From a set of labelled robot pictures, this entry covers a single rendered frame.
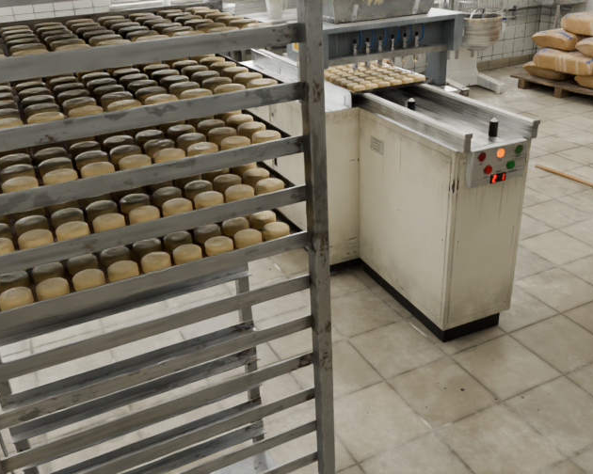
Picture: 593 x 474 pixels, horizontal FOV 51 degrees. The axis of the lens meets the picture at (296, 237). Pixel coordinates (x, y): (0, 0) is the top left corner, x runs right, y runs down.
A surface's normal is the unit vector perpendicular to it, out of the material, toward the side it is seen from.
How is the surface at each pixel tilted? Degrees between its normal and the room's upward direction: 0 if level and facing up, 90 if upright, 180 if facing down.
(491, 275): 90
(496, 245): 90
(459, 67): 90
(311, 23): 90
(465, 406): 0
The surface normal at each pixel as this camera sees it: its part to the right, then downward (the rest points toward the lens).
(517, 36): 0.44, 0.39
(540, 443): -0.05, -0.89
